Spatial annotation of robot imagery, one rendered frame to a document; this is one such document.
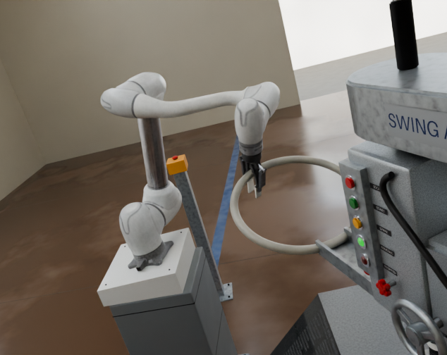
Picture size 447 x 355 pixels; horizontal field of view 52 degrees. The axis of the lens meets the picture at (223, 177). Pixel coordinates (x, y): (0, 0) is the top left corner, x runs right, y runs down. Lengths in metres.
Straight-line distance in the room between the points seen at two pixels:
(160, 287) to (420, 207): 1.41
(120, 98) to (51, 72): 6.81
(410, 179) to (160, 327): 1.59
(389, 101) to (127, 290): 1.59
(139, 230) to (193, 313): 0.45
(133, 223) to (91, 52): 6.38
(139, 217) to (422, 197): 1.44
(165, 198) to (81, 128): 6.56
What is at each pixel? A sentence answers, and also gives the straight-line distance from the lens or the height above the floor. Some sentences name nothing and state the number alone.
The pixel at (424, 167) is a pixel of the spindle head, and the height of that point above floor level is 1.56.
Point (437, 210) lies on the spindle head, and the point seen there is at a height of 1.46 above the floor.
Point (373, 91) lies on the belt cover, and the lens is 0.91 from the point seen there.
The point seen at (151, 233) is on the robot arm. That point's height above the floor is 1.05.
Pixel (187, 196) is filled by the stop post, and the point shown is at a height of 0.82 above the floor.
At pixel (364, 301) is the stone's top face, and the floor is 0.85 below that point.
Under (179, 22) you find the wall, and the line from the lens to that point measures 7.87.
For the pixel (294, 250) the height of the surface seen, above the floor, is 1.14.
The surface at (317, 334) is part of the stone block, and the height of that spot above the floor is 0.80.
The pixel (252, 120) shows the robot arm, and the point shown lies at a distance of 1.61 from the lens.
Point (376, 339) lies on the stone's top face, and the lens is 1.60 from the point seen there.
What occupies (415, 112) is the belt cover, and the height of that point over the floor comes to 1.68.
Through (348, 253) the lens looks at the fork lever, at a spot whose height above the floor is 1.10.
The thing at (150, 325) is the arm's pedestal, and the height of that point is 0.66.
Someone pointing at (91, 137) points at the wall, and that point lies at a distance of 8.70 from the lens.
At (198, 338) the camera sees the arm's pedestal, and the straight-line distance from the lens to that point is 2.27.
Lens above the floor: 1.94
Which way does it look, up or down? 20 degrees down
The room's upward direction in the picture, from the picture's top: 16 degrees counter-clockwise
